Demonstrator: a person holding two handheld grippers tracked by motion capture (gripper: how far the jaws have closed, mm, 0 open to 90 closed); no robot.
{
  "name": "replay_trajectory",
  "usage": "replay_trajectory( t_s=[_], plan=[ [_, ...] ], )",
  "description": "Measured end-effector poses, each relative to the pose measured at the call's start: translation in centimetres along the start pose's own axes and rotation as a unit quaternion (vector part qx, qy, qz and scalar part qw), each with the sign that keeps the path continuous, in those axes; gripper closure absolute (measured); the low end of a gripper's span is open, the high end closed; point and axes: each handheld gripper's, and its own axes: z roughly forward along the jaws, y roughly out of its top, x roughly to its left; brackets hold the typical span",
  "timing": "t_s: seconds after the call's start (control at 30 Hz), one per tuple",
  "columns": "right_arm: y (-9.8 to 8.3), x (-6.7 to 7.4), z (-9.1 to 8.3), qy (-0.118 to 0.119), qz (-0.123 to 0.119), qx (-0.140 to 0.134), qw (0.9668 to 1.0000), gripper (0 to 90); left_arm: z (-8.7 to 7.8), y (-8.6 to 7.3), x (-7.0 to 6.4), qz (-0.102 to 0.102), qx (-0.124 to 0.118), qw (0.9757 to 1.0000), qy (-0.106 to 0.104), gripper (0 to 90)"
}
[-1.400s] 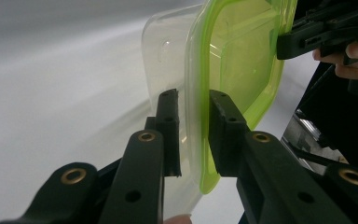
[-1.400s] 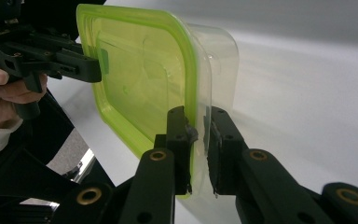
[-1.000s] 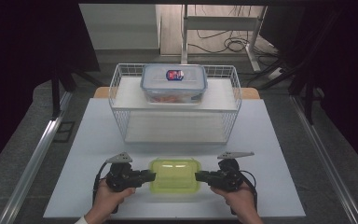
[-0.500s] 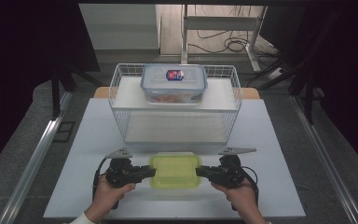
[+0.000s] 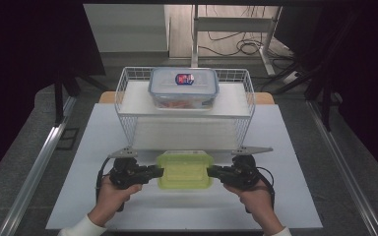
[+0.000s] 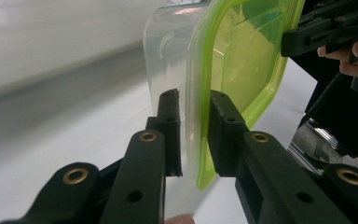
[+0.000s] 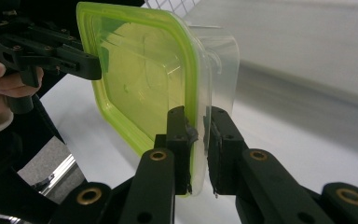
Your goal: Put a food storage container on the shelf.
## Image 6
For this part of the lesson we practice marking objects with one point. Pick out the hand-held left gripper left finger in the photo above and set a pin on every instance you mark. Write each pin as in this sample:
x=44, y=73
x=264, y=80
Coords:
x=167, y=140

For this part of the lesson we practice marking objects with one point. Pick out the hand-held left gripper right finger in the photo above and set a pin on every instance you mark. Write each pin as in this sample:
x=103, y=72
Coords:
x=261, y=174

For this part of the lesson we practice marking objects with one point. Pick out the green lidded plastic container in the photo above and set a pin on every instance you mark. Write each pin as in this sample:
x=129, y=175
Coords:
x=245, y=62

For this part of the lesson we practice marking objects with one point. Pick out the aluminium rail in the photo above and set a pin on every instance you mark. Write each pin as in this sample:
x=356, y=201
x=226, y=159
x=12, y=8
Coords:
x=317, y=143

